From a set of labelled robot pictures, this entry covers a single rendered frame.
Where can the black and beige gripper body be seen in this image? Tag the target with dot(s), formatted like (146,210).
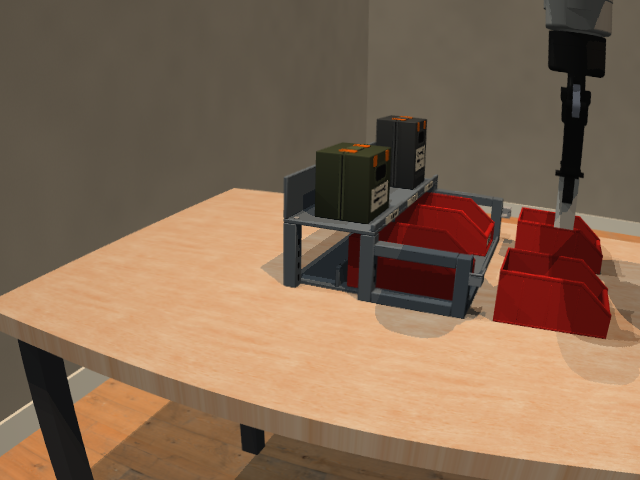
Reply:
(579,55)

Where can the olive green tool case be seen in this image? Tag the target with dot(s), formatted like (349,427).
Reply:
(352,182)

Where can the black case with orange latches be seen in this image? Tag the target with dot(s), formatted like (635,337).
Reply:
(407,138)

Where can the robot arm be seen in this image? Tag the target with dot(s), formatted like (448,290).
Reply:
(593,17)

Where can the grey metal shelf rack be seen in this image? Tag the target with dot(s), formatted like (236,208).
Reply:
(329,270)

